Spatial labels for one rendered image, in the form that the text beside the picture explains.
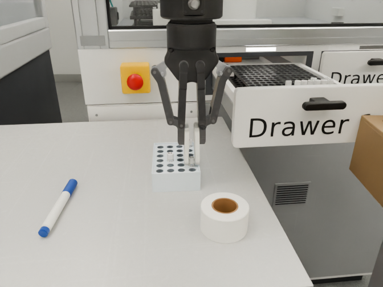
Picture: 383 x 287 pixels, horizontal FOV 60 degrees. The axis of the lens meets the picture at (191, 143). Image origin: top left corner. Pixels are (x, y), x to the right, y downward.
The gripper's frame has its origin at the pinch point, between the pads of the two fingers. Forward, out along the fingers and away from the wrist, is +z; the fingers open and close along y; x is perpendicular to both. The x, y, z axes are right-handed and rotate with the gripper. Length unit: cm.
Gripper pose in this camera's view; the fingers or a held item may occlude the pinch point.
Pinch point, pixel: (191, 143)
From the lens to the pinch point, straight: 58.0
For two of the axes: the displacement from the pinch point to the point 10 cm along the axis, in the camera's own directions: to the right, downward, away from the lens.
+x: -0.7, -4.3, 9.0
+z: 0.0, 9.0, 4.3
